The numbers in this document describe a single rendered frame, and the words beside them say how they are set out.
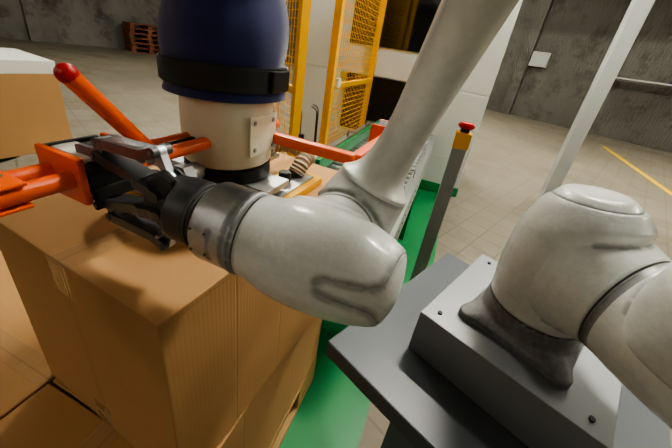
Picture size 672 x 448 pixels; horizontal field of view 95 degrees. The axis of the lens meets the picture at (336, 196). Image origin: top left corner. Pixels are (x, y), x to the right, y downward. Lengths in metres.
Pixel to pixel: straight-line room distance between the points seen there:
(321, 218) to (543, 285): 0.37
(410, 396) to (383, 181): 0.39
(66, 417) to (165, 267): 0.46
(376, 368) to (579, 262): 0.37
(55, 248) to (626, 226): 0.77
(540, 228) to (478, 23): 0.33
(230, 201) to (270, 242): 0.07
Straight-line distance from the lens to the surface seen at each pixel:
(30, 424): 0.92
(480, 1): 0.31
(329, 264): 0.26
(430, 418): 0.63
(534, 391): 0.61
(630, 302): 0.51
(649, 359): 0.49
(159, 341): 0.45
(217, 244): 0.31
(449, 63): 0.33
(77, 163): 0.46
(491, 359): 0.61
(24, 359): 1.04
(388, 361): 0.66
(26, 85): 1.93
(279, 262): 0.27
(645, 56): 11.65
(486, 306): 0.65
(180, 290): 0.47
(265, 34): 0.56
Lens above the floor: 1.26
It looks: 26 degrees down
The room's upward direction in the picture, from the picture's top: 9 degrees clockwise
